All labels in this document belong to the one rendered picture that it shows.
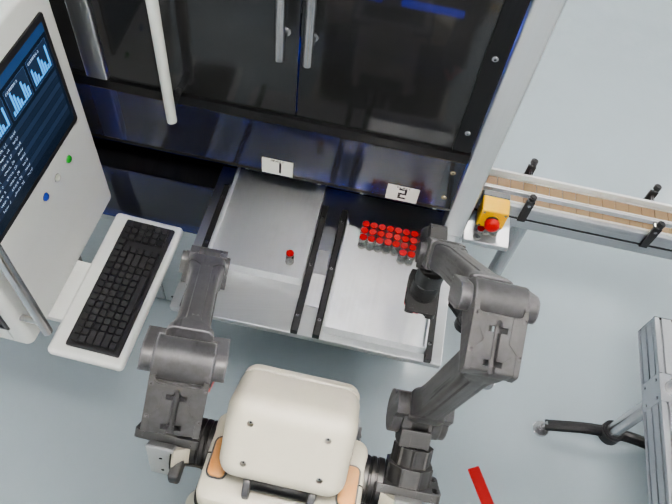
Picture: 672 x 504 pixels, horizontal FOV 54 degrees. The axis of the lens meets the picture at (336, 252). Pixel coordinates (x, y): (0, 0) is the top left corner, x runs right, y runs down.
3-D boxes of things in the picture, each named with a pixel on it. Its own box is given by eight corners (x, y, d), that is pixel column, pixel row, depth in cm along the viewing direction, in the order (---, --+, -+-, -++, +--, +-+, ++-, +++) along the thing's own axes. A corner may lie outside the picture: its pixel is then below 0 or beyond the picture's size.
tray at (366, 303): (347, 225, 185) (348, 218, 182) (438, 244, 185) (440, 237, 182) (322, 332, 167) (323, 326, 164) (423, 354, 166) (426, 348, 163)
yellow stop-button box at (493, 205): (477, 204, 183) (484, 188, 177) (502, 210, 183) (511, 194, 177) (475, 226, 179) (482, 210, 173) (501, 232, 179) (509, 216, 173)
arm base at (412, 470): (371, 490, 115) (439, 505, 115) (381, 445, 114) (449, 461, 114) (371, 470, 124) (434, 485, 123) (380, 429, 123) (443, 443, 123)
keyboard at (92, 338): (128, 221, 188) (126, 216, 186) (175, 232, 188) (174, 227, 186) (65, 345, 167) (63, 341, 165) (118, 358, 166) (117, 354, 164)
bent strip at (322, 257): (317, 260, 178) (318, 248, 173) (327, 262, 178) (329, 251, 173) (306, 305, 170) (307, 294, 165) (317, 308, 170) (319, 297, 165)
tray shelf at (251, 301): (223, 169, 195) (223, 165, 193) (457, 218, 192) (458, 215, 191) (170, 310, 168) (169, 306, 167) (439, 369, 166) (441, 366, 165)
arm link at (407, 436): (396, 454, 116) (426, 459, 116) (409, 398, 115) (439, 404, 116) (389, 435, 125) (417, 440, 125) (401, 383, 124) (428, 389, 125)
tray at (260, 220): (239, 168, 193) (239, 160, 190) (326, 187, 192) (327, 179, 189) (204, 264, 174) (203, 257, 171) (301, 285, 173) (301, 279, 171)
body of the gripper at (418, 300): (439, 278, 145) (446, 261, 139) (433, 319, 140) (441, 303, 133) (410, 272, 145) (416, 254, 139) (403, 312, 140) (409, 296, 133)
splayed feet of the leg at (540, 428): (532, 417, 253) (545, 404, 241) (662, 446, 251) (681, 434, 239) (532, 437, 248) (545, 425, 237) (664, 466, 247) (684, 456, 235)
